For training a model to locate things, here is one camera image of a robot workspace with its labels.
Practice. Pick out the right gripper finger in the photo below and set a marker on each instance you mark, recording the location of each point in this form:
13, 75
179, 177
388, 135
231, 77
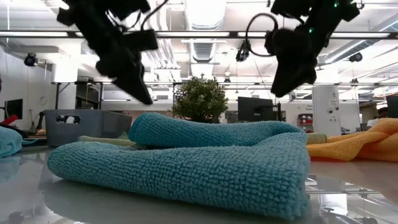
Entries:
292, 82
275, 82

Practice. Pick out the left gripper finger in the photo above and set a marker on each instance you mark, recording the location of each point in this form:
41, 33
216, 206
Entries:
144, 81
133, 85

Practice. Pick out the blue microfiber towel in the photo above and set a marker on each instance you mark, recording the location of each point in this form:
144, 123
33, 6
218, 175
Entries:
9, 141
186, 174

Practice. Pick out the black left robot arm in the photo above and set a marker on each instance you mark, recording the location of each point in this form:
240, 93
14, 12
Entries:
124, 4

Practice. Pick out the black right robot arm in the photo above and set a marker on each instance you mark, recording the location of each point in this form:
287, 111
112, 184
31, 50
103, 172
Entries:
326, 18

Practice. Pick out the orange microfiber towel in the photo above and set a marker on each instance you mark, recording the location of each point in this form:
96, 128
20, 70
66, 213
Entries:
351, 146

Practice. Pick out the black computer monitor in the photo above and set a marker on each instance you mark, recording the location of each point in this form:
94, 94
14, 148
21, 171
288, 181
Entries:
255, 109

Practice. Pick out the red shelf bins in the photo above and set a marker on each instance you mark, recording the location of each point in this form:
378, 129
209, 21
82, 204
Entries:
304, 119

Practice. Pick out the white pillar cabinet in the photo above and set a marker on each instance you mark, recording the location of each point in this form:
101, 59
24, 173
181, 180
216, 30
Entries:
325, 109

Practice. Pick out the small potted green plant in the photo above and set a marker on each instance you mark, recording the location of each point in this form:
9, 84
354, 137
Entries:
199, 99

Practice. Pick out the grey plastic bin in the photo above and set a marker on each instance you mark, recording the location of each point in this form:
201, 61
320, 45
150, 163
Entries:
93, 127

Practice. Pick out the black ceiling spotlight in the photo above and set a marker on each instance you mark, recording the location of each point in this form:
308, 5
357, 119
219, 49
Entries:
31, 59
356, 57

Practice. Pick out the person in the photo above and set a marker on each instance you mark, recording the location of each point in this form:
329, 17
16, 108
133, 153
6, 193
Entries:
383, 112

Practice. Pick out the dark monitor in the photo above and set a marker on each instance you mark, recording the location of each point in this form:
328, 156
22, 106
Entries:
392, 105

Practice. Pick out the red machine part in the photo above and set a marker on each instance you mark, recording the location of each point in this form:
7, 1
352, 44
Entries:
9, 119

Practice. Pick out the black overhead camera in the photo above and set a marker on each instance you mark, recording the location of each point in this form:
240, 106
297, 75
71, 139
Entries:
243, 51

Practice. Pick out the black aluminium rig frame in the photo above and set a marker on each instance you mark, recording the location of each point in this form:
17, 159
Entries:
234, 34

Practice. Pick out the black wall monitor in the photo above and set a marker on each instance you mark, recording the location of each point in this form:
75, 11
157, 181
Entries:
14, 109

